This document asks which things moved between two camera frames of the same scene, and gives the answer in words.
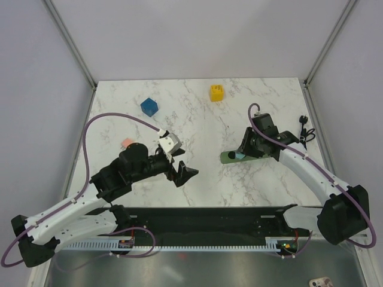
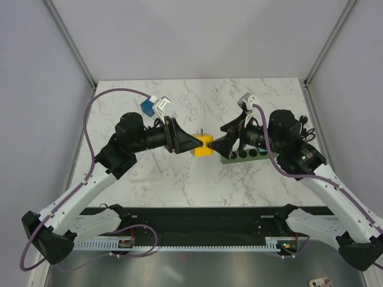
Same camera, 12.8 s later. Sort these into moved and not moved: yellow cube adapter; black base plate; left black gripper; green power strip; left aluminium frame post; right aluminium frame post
Moved: yellow cube adapter; left black gripper
Not moved: black base plate; left aluminium frame post; green power strip; right aluminium frame post
